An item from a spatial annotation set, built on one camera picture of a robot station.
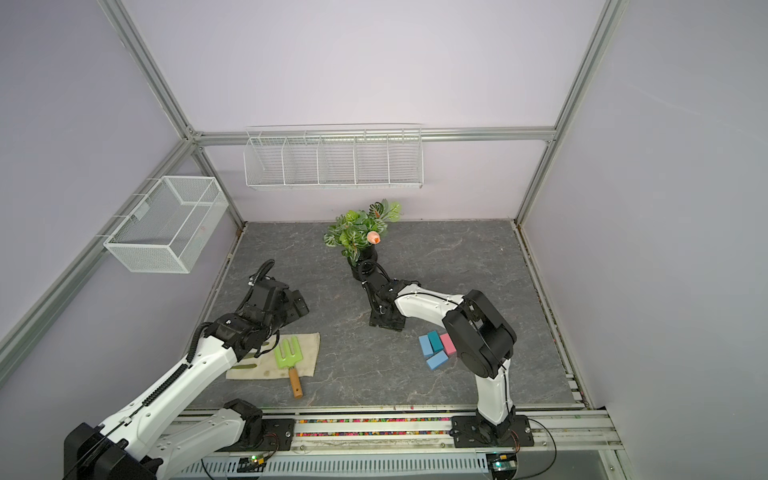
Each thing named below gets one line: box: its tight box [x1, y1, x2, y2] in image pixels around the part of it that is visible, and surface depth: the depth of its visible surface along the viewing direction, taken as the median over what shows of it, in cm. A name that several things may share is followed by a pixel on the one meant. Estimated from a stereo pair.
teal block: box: [427, 330, 444, 353], surface depth 90 cm
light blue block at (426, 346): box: [418, 334, 434, 357], surface depth 90 cm
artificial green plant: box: [323, 199, 402, 265], surface depth 85 cm
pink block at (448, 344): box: [440, 332, 457, 356], surface depth 89 cm
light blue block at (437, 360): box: [426, 350, 449, 370], surface depth 86 cm
